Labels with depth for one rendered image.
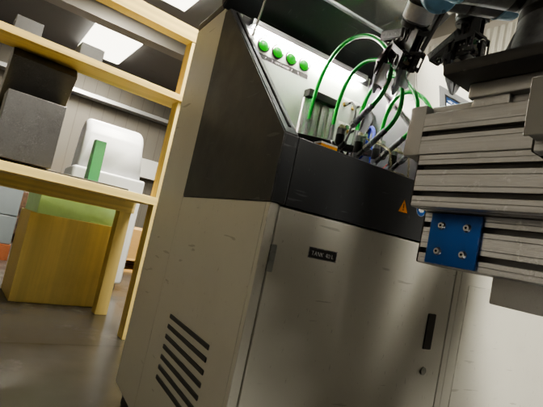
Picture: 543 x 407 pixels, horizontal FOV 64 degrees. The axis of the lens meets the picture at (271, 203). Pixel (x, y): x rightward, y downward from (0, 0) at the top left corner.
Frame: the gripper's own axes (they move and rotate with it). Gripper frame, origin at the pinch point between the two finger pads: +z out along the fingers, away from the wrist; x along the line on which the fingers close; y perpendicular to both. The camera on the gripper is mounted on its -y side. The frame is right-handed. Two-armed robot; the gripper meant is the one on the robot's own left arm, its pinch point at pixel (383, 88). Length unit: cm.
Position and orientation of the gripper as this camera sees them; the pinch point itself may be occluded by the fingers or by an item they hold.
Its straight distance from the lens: 133.3
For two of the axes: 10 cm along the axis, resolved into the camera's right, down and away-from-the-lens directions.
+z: -2.1, 7.4, 6.4
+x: 9.5, 0.0, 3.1
